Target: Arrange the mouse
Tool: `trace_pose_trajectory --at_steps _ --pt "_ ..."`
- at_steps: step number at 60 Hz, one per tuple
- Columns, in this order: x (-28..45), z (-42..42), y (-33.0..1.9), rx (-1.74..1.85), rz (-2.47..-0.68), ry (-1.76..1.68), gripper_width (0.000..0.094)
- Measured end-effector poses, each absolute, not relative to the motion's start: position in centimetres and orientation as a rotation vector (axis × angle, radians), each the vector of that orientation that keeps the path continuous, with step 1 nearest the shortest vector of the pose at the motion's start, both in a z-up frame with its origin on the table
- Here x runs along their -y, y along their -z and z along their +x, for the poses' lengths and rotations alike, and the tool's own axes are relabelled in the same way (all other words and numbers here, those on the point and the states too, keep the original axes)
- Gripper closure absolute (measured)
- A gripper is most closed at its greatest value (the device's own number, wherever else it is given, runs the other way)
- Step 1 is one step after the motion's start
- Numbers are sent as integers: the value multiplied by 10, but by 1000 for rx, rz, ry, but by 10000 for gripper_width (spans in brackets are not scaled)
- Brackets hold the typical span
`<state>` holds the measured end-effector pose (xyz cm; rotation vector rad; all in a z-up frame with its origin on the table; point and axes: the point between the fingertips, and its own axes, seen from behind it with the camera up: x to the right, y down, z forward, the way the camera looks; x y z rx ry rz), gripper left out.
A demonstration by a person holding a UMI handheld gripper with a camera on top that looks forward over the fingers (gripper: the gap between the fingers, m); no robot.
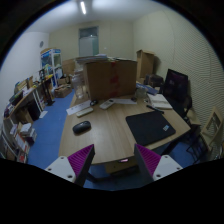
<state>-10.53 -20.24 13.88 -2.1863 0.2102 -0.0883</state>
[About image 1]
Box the black mouse pad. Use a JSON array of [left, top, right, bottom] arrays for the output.
[[126, 111, 176, 146]]

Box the small black object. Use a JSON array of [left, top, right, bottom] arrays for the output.
[[90, 100, 98, 106]]

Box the grey door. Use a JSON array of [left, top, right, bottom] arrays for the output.
[[79, 26, 99, 57]]

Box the glass display cabinet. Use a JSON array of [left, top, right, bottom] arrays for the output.
[[40, 48, 63, 79]]

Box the large cardboard box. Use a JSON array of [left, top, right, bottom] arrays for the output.
[[83, 60, 137, 100]]

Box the cardboard box on floor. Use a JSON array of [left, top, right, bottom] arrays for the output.
[[54, 85, 72, 98]]

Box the white remote control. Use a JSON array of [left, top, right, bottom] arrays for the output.
[[99, 99, 115, 110]]

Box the black office chair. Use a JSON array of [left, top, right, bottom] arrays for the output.
[[160, 69, 192, 118]]

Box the tall cardboard box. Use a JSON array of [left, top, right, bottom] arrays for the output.
[[137, 50, 154, 78]]

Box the open notebook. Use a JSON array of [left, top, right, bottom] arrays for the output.
[[148, 94, 172, 109]]

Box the wooden chair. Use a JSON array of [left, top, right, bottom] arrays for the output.
[[186, 106, 224, 163]]

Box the wooden shelf unit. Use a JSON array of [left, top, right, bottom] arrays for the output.
[[0, 75, 54, 163]]

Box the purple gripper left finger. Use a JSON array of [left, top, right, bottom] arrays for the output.
[[46, 144, 95, 186]]

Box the black computer mouse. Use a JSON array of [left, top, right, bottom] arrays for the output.
[[72, 121, 91, 134]]

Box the black pen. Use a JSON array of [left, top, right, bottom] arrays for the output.
[[146, 105, 164, 114]]

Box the white paper sheet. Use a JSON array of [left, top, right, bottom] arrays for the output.
[[66, 100, 91, 116]]

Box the ceiling light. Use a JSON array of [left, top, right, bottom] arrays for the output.
[[80, 1, 86, 15]]

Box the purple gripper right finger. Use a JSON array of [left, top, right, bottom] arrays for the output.
[[134, 144, 182, 181]]

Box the transparent plastic container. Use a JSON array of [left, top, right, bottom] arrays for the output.
[[72, 72, 84, 99]]

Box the white flat remote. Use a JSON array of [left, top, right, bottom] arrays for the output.
[[76, 107, 93, 117]]

